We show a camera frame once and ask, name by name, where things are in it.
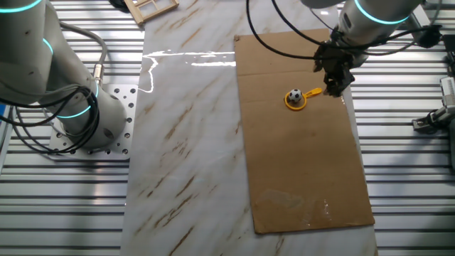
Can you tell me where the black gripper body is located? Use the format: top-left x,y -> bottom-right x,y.
312,37 -> 357,78

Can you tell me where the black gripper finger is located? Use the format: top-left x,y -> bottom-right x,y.
333,72 -> 355,98
323,72 -> 338,95

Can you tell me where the yellow bubble ring wand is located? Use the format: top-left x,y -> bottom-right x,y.
284,87 -> 323,112

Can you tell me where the small soccer ball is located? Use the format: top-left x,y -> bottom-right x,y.
287,88 -> 304,104

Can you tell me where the brown cardboard sheet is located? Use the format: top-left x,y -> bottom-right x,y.
233,28 -> 376,235

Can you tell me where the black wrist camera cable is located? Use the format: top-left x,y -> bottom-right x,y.
271,0 -> 433,49

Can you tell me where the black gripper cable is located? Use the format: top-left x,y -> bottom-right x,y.
245,0 -> 317,60

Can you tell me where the silver ribbed camera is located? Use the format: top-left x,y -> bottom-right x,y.
439,75 -> 455,107
405,5 -> 427,33

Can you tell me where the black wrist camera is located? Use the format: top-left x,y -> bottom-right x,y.
414,23 -> 444,49

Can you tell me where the black bracket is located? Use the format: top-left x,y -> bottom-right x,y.
441,33 -> 455,78

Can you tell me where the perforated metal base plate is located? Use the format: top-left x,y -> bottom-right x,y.
48,84 -> 139,161

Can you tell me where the wooden window frame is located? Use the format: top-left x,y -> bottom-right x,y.
123,0 -> 180,26

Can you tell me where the grey cable with metal connector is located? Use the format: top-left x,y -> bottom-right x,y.
58,21 -> 109,88

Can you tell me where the black cable bundle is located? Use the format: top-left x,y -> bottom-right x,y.
0,83 -> 102,156

